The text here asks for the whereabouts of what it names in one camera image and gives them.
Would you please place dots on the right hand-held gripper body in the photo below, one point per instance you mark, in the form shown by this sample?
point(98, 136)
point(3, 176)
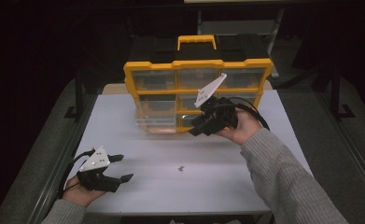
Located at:
point(220, 113)

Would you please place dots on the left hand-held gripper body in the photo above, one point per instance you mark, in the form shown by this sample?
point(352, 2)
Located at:
point(91, 179)

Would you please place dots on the small clear plastic drawer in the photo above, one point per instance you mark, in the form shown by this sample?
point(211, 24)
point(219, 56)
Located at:
point(155, 124)

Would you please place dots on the small metal screw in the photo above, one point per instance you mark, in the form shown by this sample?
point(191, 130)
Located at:
point(180, 168)

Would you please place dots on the yellow black organizer cabinet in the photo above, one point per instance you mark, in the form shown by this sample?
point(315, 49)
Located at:
point(199, 63)

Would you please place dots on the person's left hand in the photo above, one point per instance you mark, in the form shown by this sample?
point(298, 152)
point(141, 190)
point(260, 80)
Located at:
point(77, 194)

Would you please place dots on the person's right hand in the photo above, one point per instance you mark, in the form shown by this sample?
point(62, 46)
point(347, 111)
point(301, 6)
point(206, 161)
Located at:
point(245, 127)

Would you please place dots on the black metal stand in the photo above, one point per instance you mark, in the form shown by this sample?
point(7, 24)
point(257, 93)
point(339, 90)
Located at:
point(335, 93)
point(79, 93)

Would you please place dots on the metal floor rail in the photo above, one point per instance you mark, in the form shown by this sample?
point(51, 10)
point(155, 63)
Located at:
point(354, 155)
point(62, 168)

